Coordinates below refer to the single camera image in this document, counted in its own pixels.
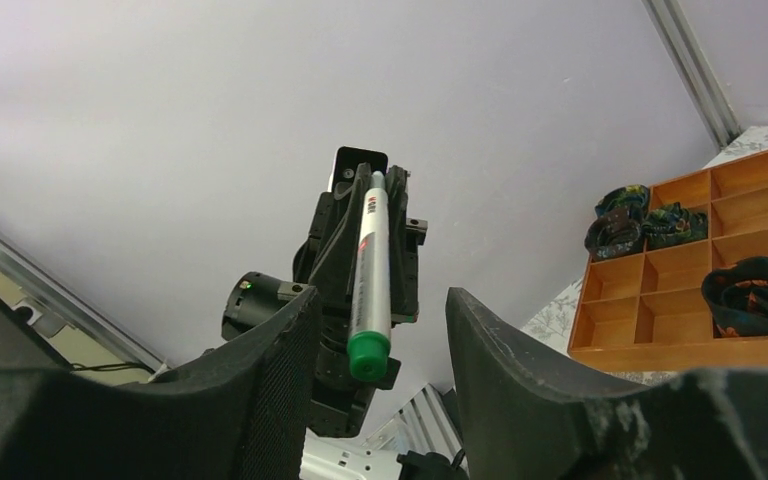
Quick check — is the dark green rolled fabric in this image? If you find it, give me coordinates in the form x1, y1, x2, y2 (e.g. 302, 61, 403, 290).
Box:
642, 202, 708, 250

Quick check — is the floral patterned tablecloth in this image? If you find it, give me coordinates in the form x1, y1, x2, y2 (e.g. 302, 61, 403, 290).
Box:
519, 124, 768, 387

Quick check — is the dark rolled fabric back left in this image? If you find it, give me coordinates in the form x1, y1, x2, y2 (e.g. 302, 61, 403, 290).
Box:
594, 184, 651, 217

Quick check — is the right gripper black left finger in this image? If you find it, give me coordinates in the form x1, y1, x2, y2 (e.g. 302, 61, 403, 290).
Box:
0, 287, 322, 479

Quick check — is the dark rolled fabric front left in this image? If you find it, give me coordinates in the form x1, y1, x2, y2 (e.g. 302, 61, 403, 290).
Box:
584, 206, 645, 262

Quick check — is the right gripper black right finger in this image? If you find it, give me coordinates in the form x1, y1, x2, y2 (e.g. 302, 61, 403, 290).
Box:
445, 287, 768, 479

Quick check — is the wooden compartment tray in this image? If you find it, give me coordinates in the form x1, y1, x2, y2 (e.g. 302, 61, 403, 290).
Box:
567, 146, 768, 374

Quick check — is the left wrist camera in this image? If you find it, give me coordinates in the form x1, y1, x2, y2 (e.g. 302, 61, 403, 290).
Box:
328, 146, 389, 193

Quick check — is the dark rolled fabric orange pattern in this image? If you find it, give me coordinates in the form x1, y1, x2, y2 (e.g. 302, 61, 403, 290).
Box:
701, 256, 768, 338

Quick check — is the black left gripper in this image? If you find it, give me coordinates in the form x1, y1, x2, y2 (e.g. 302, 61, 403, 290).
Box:
291, 162, 429, 439

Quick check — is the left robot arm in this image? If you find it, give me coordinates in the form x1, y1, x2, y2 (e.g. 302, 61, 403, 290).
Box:
135, 162, 426, 479

